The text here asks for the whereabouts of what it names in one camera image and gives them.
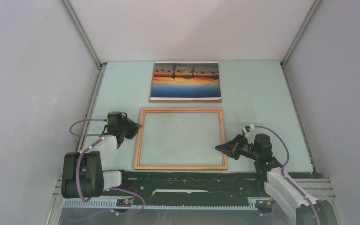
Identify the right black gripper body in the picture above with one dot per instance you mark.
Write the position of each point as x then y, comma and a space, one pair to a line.
245, 150

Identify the left aluminium corner post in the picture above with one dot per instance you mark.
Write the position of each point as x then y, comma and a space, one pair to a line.
70, 10

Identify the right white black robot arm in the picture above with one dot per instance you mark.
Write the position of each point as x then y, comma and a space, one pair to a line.
299, 206

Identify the wooden picture frame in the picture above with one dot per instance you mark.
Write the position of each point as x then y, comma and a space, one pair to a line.
180, 139

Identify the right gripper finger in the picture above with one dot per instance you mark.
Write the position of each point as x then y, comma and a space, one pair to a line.
230, 144
227, 149

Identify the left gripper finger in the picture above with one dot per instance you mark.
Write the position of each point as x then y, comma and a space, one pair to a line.
130, 134
132, 126

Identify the aluminium corner post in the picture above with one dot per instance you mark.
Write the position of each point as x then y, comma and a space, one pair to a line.
301, 31
70, 10

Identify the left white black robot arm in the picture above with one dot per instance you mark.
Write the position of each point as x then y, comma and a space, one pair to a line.
83, 175

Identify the aluminium rail with cable duct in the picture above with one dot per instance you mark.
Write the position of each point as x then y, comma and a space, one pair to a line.
123, 199

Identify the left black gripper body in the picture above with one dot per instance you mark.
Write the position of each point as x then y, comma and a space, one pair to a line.
121, 128

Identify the right aluminium corner post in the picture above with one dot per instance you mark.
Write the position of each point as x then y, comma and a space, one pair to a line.
301, 31

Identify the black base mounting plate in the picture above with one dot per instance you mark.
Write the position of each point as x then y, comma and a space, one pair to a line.
193, 189

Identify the brown cardboard backing board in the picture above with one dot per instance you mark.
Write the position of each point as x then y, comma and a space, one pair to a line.
186, 101

